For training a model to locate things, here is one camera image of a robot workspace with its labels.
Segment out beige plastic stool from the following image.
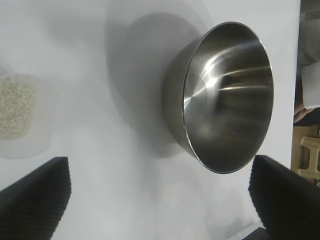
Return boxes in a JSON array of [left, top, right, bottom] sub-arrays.
[[294, 136, 320, 180]]

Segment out white cloth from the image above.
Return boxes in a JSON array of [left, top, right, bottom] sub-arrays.
[[301, 62, 320, 110]]

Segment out stainless steel mixing bowl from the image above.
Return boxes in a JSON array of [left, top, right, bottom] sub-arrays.
[[162, 21, 274, 175]]

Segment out white rice grains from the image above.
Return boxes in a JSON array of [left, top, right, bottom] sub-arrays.
[[0, 79, 35, 141]]

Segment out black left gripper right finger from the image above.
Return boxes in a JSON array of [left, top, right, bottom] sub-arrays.
[[247, 154, 320, 240]]

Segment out clear plastic measuring cup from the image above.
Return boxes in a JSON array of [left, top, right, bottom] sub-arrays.
[[0, 64, 57, 161]]

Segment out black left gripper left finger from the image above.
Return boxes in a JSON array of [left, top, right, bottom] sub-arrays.
[[0, 156, 73, 240]]

